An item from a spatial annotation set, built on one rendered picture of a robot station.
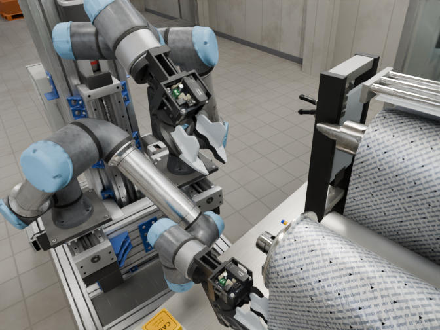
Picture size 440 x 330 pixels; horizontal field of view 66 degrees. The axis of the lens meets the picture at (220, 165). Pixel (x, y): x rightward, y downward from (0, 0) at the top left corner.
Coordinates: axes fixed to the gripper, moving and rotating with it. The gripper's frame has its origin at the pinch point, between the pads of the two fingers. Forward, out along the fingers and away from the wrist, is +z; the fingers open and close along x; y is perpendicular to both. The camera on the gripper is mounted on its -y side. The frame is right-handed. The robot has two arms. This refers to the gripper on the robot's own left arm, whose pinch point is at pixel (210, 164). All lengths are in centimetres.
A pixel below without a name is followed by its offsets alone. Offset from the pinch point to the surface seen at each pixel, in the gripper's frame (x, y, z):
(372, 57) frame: 43.1, 10.1, 0.0
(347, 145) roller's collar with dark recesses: 23.8, 6.4, 11.5
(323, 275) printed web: -2.1, 10.4, 22.6
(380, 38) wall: 350, -132, -36
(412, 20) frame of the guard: 98, -1, -5
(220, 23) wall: 401, -347, -243
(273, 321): -4.2, -6.4, 28.5
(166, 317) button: -11.6, -39.0, 21.8
